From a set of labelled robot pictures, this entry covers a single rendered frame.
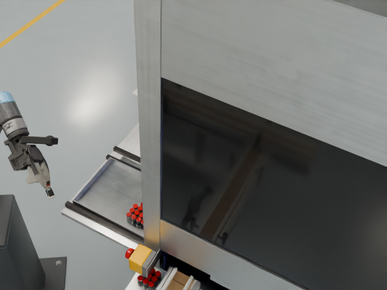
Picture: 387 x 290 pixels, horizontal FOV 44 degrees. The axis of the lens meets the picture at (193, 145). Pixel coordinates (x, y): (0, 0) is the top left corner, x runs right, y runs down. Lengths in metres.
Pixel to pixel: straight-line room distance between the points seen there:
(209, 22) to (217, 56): 0.07
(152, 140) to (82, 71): 2.73
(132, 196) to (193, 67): 1.06
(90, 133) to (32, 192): 0.60
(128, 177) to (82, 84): 1.87
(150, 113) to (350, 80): 0.51
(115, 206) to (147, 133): 0.77
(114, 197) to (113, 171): 0.14
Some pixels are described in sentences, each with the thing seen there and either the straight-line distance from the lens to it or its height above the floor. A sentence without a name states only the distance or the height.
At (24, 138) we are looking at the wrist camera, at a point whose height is 1.29.
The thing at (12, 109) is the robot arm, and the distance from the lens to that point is 1.72.
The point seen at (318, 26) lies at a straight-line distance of 0.84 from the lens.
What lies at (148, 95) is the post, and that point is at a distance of 1.13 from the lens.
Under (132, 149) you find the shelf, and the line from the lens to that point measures 2.14.
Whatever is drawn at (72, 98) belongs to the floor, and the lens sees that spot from 3.71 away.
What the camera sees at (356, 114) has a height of 1.90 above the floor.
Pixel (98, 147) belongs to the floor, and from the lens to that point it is 3.33.
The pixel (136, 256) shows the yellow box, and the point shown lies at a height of 1.03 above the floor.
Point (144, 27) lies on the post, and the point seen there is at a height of 1.92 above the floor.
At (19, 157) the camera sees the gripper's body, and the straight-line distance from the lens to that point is 1.68.
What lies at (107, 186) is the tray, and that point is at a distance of 2.02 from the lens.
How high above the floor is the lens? 2.50
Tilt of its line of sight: 49 degrees down
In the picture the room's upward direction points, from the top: 5 degrees clockwise
